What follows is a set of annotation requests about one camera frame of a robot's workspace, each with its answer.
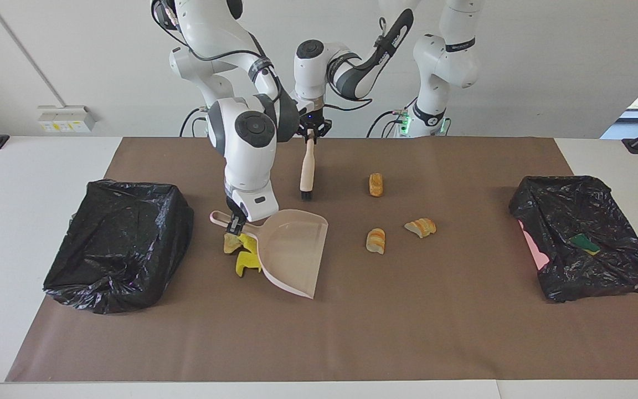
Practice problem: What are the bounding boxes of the black left base cable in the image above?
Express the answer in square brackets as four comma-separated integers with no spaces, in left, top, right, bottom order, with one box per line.
[367,97,422,138]

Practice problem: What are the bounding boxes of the black bag covered bin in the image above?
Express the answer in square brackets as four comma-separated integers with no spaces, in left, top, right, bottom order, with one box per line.
[43,179,194,315]

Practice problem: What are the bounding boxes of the green and yellow sponge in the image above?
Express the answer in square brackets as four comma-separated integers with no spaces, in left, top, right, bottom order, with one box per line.
[568,233,601,257]

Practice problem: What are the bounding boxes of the beige handled hand brush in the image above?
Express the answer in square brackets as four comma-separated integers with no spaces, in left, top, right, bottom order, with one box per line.
[299,133,317,201]

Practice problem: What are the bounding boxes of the black base cable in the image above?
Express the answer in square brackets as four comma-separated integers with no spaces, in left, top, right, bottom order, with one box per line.
[367,97,422,138]
[179,107,209,137]

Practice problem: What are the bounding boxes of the sliced bread piece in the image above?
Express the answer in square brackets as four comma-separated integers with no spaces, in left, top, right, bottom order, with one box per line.
[404,218,438,239]

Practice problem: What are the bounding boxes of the right black bag bin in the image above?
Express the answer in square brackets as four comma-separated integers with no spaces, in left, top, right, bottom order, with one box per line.
[509,176,638,303]

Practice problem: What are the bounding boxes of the brown paper table mat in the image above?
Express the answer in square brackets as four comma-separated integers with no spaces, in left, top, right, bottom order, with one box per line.
[5,137,638,383]

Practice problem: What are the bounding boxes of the notched yellow sponge piece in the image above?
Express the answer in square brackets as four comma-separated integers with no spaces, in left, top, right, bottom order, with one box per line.
[235,249,263,278]

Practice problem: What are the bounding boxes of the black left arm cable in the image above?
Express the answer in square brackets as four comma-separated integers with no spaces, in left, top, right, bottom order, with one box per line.
[319,17,392,111]

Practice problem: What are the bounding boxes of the pink plastic bin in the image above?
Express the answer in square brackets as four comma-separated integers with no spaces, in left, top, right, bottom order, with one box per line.
[519,220,549,271]

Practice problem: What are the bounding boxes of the striped croissant bread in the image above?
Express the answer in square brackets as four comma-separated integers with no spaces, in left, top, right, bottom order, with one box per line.
[366,228,386,255]

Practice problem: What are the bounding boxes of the white wall outlet box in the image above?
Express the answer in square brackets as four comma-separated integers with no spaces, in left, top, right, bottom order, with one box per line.
[37,105,97,134]

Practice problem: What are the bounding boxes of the black right base cable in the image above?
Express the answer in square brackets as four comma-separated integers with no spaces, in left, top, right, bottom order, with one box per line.
[179,107,209,137]

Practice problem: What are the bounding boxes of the pink plastic dustpan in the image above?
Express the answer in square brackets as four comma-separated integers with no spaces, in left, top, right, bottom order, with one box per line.
[210,209,329,300]

